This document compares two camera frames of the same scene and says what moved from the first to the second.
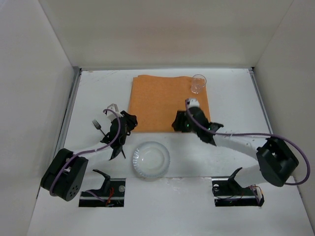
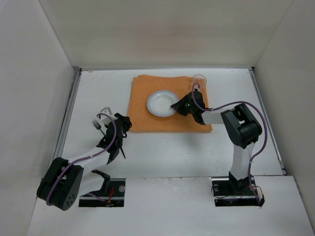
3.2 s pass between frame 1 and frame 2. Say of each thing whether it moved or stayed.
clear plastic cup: stayed
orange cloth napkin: stayed
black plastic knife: stayed
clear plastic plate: moved
